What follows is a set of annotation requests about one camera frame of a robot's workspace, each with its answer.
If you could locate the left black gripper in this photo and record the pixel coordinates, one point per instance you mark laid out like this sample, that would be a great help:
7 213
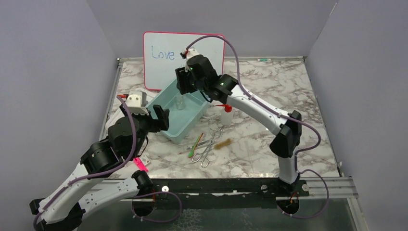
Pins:
163 120

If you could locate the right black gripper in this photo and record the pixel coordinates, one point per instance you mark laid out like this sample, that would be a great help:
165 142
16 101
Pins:
182 76

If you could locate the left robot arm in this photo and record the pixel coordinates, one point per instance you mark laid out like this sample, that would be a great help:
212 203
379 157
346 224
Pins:
73 201

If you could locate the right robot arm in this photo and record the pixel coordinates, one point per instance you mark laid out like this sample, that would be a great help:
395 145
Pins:
285 126

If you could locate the teal plastic bin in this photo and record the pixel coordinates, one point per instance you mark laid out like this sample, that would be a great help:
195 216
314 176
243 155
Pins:
181 122

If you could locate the pink framed whiteboard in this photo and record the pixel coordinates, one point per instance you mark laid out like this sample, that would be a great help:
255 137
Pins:
161 55

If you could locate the white bin lid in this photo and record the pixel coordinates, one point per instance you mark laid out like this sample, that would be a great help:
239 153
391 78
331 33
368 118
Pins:
117 114

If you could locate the pink highlighter marker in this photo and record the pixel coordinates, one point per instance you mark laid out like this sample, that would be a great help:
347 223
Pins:
142 163

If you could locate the red cap wash bottle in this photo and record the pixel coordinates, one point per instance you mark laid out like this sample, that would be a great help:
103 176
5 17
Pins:
226 114

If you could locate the metal crucible tongs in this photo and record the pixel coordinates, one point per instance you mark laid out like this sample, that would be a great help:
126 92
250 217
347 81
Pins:
203 156

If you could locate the brown test tube brush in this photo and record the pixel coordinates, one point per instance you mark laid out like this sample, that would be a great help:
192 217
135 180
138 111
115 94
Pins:
222 144

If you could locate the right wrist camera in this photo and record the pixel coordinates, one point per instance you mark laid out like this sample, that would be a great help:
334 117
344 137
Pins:
189 53

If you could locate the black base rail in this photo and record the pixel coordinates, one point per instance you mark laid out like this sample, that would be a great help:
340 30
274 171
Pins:
172 194

